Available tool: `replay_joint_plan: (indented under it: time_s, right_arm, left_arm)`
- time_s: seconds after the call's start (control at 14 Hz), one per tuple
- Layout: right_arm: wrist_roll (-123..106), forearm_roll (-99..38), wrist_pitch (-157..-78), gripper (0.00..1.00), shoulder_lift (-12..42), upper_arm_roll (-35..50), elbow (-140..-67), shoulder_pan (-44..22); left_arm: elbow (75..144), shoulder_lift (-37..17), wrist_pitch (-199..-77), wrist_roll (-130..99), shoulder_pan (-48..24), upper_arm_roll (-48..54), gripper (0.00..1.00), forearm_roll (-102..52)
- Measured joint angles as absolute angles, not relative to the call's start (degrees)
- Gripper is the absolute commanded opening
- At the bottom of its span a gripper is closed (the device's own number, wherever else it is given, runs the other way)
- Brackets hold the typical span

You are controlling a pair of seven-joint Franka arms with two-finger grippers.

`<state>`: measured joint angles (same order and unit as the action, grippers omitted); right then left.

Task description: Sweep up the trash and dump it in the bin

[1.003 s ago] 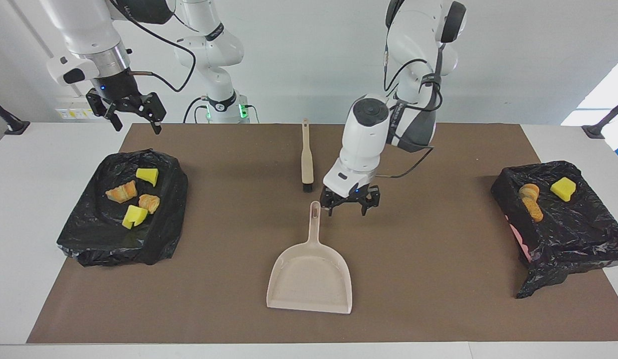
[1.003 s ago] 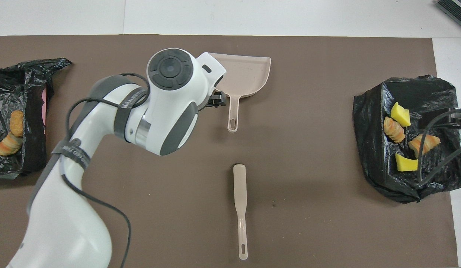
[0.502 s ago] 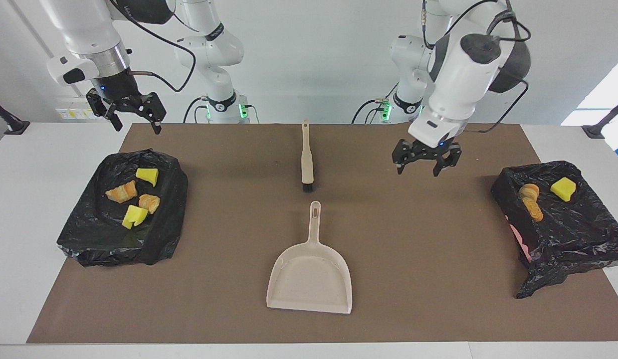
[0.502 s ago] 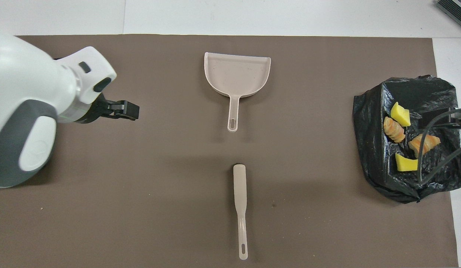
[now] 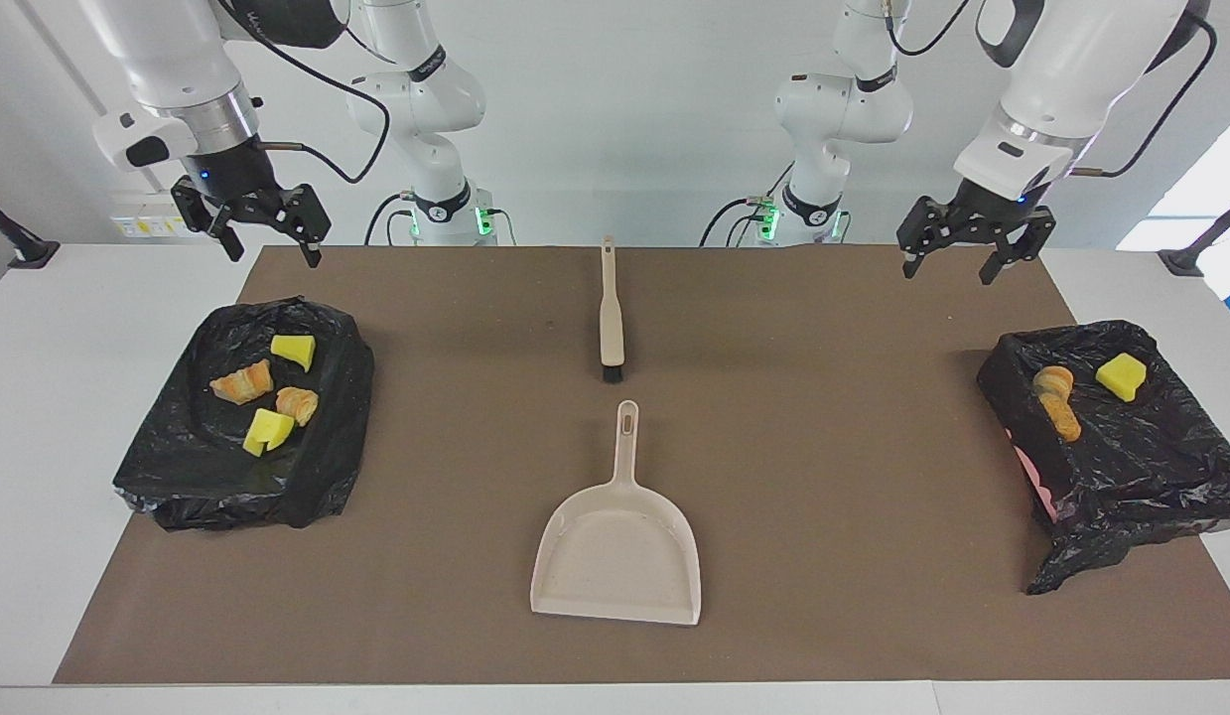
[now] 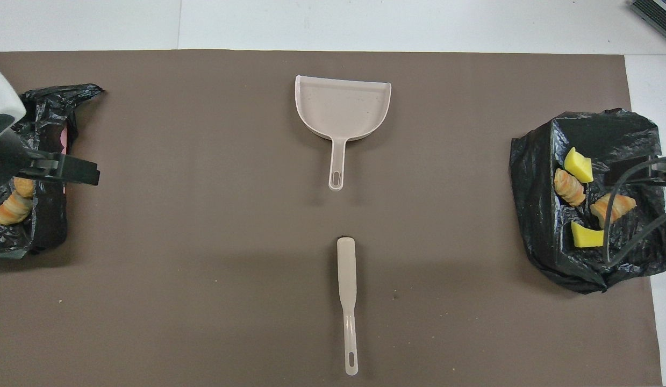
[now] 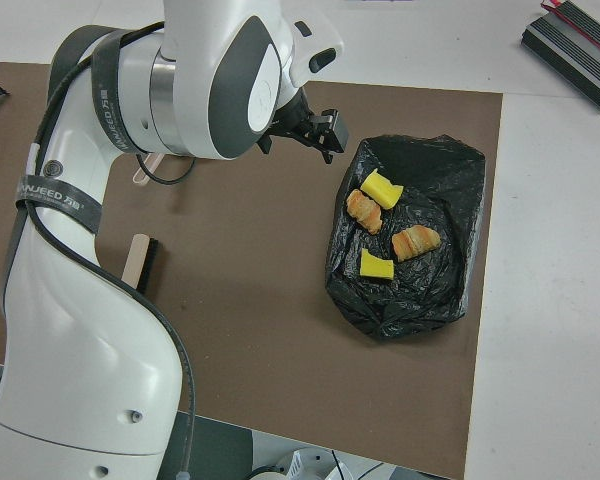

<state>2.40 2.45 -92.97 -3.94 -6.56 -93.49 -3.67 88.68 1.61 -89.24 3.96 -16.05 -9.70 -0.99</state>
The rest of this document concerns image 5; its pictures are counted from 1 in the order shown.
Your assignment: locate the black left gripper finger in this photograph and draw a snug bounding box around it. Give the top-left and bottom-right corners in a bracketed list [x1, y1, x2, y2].
[979, 207, 1058, 287]
[895, 196, 958, 281]

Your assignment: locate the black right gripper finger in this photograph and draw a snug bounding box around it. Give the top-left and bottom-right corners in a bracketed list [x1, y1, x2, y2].
[267, 184, 333, 269]
[171, 176, 246, 263]

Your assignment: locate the notched yellow sponge piece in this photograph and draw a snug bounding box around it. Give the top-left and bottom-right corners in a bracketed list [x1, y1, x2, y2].
[270, 335, 317, 373]

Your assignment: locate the yellow sponge with green pad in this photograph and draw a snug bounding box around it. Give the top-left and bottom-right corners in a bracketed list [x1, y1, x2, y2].
[1095, 353, 1149, 403]

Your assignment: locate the brown breaded nugget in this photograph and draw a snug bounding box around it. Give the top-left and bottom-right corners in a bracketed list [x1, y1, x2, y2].
[1043, 395, 1084, 444]

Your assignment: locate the golden brown croissant piece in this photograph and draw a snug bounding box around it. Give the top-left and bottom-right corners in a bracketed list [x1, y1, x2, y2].
[276, 386, 320, 428]

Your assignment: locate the small yellow sponge piece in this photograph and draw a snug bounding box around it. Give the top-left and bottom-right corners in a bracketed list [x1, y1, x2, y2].
[242, 408, 296, 458]

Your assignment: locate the beige hand brush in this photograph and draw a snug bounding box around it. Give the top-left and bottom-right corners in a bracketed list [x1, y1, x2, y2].
[599, 235, 626, 384]

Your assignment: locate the beige plastic dustpan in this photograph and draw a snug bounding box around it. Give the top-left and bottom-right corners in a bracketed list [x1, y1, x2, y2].
[530, 400, 703, 627]

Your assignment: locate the pink plastic bin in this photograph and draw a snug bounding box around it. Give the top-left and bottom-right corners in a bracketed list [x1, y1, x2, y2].
[1010, 442, 1059, 524]

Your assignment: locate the black plastic trash bag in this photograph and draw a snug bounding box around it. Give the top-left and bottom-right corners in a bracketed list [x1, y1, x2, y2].
[113, 296, 375, 532]
[977, 320, 1230, 595]

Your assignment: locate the black stand foot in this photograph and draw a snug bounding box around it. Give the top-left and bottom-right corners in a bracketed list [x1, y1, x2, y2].
[1158, 192, 1230, 278]
[0, 189, 62, 271]

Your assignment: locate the brown table mat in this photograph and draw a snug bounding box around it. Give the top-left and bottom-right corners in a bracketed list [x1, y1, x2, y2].
[54, 245, 1230, 684]

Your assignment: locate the white wall socket box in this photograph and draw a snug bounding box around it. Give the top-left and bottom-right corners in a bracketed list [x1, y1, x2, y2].
[110, 191, 216, 239]

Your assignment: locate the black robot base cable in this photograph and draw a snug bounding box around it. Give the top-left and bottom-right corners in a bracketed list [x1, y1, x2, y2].
[701, 159, 799, 247]
[364, 192, 417, 246]

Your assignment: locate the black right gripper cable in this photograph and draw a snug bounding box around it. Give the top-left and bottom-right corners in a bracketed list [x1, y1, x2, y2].
[215, 0, 392, 186]

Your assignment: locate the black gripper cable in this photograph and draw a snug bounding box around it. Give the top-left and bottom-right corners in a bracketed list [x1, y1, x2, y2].
[885, 0, 1219, 180]
[215, 0, 392, 186]

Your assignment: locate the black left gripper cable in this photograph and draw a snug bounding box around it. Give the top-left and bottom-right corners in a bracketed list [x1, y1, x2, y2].
[885, 0, 1219, 180]

